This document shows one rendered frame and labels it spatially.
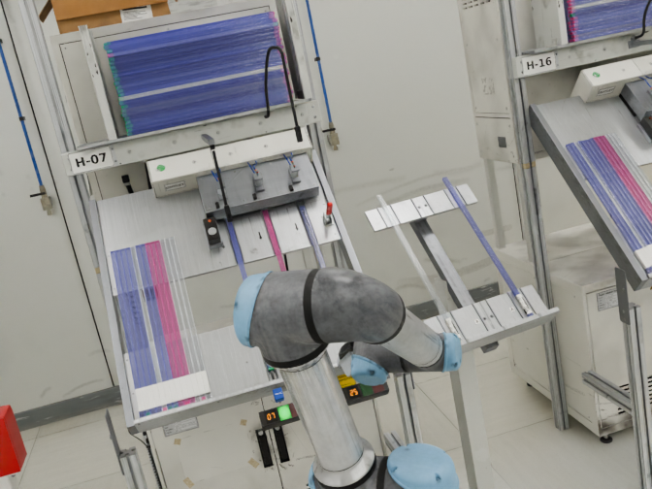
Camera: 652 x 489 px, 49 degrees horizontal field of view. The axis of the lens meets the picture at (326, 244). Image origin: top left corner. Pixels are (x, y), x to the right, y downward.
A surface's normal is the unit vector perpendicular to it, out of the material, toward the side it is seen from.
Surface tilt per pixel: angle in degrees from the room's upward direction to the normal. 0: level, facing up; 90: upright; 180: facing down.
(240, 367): 46
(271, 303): 62
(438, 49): 90
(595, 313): 90
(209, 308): 90
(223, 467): 90
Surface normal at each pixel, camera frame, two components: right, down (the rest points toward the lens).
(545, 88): 0.22, 0.19
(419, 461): -0.07, -0.96
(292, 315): -0.37, 0.15
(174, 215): 0.03, -0.53
